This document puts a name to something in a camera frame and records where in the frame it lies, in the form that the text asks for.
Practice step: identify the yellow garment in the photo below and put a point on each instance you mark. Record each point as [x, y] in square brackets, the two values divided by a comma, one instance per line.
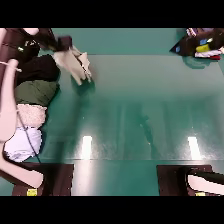
[202, 48]

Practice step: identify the heap of clothes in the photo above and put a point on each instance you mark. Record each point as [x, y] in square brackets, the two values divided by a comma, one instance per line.
[190, 42]

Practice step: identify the cream shirt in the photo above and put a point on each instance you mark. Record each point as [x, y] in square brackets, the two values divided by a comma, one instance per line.
[74, 66]

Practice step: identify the white garment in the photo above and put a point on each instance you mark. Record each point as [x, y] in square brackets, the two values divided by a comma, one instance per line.
[20, 146]

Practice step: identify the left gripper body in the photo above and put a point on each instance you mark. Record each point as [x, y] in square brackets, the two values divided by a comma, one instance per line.
[64, 42]

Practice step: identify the black garment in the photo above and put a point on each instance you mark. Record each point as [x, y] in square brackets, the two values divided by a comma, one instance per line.
[40, 68]

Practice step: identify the cream fleecy garment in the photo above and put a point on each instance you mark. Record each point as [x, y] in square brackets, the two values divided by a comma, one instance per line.
[32, 116]

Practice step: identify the red garment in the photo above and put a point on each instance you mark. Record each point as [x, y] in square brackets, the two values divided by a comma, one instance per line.
[215, 57]

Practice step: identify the dark green garment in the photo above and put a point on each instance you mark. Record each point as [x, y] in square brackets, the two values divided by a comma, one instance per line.
[35, 92]

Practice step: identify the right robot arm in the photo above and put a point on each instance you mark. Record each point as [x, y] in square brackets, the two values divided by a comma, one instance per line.
[204, 183]

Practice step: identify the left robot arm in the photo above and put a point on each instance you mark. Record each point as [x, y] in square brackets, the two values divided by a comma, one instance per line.
[8, 100]

